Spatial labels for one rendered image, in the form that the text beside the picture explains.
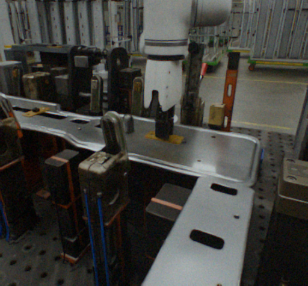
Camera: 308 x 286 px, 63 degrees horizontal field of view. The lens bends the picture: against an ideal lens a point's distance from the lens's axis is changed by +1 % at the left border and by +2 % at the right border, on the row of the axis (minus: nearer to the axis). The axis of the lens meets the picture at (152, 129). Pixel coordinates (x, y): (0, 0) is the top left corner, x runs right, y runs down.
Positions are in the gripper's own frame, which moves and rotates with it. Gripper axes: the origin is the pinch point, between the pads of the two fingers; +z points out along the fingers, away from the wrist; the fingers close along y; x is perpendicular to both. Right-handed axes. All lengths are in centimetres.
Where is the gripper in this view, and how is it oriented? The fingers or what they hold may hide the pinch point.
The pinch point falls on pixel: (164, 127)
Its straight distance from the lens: 55.7
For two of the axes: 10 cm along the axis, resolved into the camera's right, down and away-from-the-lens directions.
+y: -4.3, 3.6, -8.3
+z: 0.0, 9.2, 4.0
